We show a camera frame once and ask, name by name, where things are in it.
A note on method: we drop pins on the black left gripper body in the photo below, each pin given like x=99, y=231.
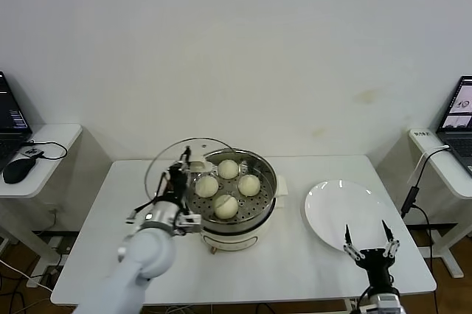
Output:
x=178, y=185

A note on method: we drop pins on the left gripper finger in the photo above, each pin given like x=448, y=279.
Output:
x=186, y=157
x=165, y=180

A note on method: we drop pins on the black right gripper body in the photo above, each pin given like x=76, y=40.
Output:
x=376, y=260

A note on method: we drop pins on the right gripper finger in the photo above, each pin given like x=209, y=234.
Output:
x=352, y=251
x=391, y=247

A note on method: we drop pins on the glass pot lid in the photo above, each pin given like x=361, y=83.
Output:
x=201, y=164

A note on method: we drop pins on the white steamed baozi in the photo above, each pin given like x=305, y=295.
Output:
x=206, y=186
x=227, y=169
x=225, y=209
x=249, y=185

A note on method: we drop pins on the perforated steel steamer basket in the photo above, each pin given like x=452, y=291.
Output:
x=256, y=206

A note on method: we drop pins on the steel steamer pot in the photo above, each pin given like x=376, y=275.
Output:
x=236, y=242

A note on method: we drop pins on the white round plate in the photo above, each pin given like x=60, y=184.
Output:
x=343, y=211

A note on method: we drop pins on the white side table with label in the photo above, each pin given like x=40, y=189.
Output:
x=453, y=181

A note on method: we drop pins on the white side table with mouse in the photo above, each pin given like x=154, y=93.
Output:
x=55, y=137

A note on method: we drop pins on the grey laptop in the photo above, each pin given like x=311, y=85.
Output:
x=457, y=144

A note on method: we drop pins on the black computer mouse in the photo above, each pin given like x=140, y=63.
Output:
x=18, y=170

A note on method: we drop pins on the white power strip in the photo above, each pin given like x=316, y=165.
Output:
x=38, y=281

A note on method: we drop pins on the black laptop beside mouse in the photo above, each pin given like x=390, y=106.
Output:
x=9, y=122

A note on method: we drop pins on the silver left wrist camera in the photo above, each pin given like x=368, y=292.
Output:
x=188, y=220

